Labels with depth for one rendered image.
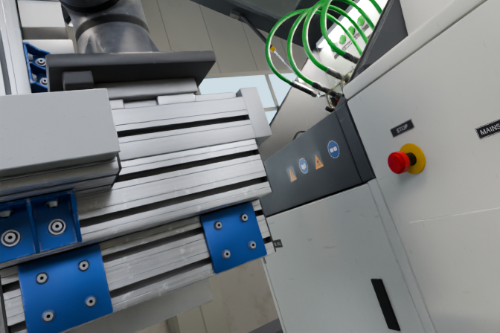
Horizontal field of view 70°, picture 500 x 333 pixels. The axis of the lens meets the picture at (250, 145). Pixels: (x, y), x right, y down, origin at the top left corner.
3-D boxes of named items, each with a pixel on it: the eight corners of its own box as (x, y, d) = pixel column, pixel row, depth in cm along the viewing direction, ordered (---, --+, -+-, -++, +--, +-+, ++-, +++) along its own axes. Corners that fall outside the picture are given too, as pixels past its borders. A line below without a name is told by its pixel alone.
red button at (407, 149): (389, 182, 59) (377, 153, 60) (406, 177, 61) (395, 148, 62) (413, 175, 54) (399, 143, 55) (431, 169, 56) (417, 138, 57)
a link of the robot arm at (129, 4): (157, 44, 66) (140, -16, 69) (136, -2, 53) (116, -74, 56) (92, 62, 65) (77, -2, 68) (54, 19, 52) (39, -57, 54)
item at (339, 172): (253, 221, 126) (240, 178, 130) (264, 217, 128) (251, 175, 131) (361, 183, 71) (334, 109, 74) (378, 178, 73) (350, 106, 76)
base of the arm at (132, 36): (77, 67, 47) (62, 3, 49) (74, 113, 60) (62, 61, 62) (184, 62, 55) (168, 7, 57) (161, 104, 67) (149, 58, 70)
